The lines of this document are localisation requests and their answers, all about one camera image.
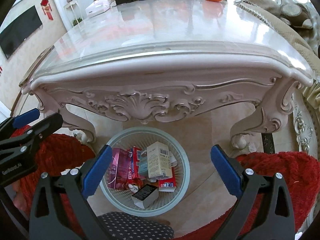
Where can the grey cushion on side sofa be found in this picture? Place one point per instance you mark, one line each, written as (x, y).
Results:
(295, 14)

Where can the white small box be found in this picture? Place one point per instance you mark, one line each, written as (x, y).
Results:
(173, 160)

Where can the beige carton with barcode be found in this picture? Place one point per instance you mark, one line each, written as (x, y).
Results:
(159, 165)

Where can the dark star pattern slipper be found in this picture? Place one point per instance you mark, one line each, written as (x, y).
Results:
(128, 227)

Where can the teal cardboard box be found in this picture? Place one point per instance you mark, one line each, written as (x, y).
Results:
(143, 164)

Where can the black wall television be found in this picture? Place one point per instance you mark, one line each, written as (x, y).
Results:
(19, 30)

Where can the red cigarette pack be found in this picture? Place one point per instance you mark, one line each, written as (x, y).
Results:
(168, 184)

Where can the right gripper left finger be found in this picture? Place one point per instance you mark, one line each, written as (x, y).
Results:
(48, 218)

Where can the black small box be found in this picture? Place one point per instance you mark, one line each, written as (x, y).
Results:
(146, 196)

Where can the white side stand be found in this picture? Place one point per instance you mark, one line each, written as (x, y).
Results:
(73, 12)

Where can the white tissue box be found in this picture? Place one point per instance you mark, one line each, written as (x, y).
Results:
(97, 7)

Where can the pink red long box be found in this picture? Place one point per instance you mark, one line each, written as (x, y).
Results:
(133, 176)

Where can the pink carton box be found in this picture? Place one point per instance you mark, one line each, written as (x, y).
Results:
(118, 170)

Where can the light blue mesh wastebasket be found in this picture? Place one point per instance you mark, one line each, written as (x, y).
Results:
(142, 137)

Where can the red wall ornament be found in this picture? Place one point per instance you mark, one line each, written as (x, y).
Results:
(47, 10)

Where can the red fluffy left leg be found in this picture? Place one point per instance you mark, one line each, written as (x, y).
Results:
(57, 153)

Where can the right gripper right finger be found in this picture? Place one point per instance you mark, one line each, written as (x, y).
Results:
(275, 217)

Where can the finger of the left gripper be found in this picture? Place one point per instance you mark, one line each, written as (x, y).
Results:
(40, 130)
(11, 124)

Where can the left hand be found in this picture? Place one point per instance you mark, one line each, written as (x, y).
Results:
(19, 200)

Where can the ornate white coffee table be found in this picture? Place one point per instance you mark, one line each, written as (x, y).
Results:
(167, 60)

